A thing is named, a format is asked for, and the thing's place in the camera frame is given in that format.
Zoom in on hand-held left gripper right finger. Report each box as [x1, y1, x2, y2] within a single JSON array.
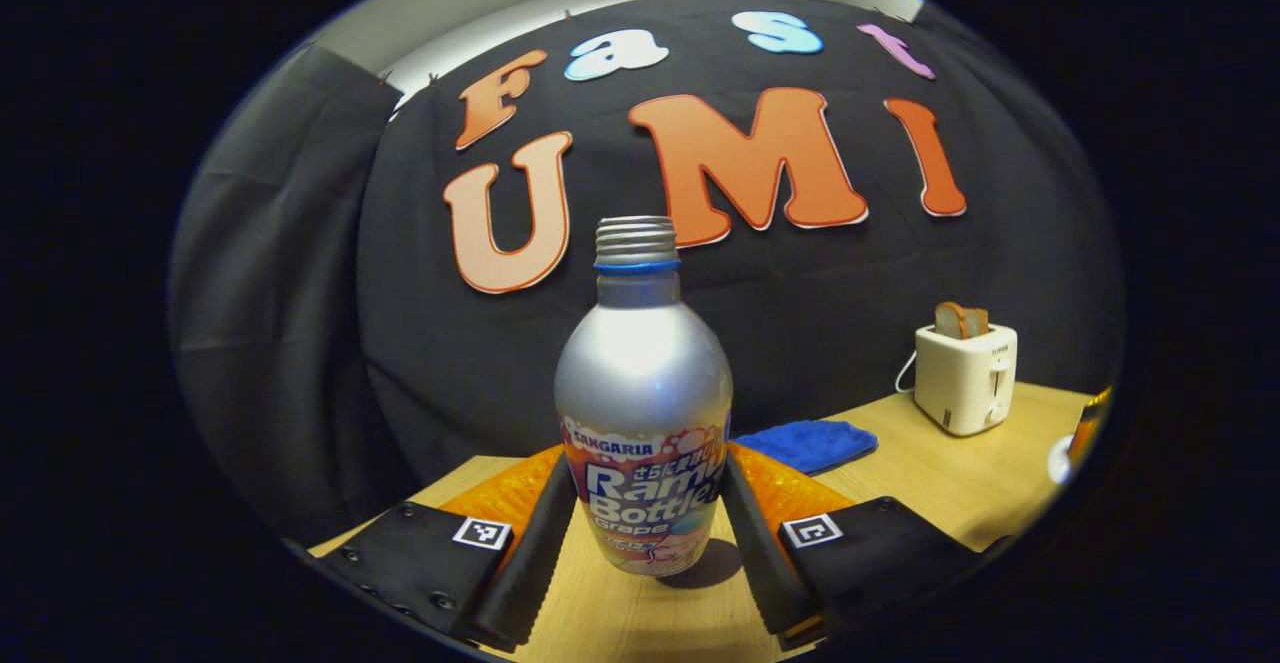
[[718, 441, 986, 652]]

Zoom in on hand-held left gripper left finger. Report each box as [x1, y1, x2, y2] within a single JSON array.
[[315, 443, 579, 654]]

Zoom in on silver water bottle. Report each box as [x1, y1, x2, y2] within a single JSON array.
[[553, 215, 734, 579]]

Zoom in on blue towel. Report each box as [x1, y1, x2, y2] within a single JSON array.
[[730, 419, 879, 476]]

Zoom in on white toaster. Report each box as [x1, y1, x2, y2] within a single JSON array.
[[913, 323, 1019, 437]]

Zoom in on black backdrop cloth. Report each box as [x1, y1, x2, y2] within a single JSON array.
[[168, 0, 1126, 549]]

